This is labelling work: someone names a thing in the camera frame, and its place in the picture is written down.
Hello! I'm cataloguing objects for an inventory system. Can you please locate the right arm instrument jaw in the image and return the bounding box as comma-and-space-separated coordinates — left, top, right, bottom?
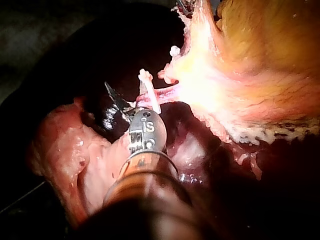
136, 80, 151, 111
104, 81, 136, 123

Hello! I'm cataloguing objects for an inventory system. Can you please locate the right arm instrument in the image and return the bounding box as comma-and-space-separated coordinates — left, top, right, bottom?
127, 109, 168, 156

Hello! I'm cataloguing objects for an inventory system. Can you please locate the thin tube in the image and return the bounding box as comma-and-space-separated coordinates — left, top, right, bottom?
134, 84, 184, 108

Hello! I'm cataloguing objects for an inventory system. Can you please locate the white clip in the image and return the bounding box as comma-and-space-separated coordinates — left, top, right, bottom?
169, 45, 181, 58
138, 68, 162, 115

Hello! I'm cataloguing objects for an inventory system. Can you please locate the pale fatty tissue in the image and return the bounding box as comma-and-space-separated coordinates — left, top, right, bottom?
26, 96, 132, 230

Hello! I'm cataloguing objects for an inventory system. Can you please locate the dark red liver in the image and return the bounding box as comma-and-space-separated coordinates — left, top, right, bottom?
0, 2, 320, 240

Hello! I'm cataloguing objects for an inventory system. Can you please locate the gallbladder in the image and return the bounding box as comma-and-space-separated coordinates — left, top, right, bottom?
159, 0, 320, 147

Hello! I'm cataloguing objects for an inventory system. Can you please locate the thin steel wire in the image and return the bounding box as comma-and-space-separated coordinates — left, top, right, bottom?
0, 181, 47, 214

